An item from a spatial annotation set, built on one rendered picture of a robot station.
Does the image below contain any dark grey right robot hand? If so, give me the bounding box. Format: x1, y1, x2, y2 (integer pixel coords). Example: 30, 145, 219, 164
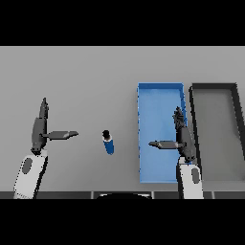
147, 105, 197, 163

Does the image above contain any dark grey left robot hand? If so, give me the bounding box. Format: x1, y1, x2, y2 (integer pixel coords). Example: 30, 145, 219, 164
30, 97, 79, 157

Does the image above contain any blue bin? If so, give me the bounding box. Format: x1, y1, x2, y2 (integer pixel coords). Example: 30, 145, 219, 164
137, 81, 189, 185

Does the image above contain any dark grey bin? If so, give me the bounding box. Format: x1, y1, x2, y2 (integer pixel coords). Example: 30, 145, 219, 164
189, 82, 245, 183

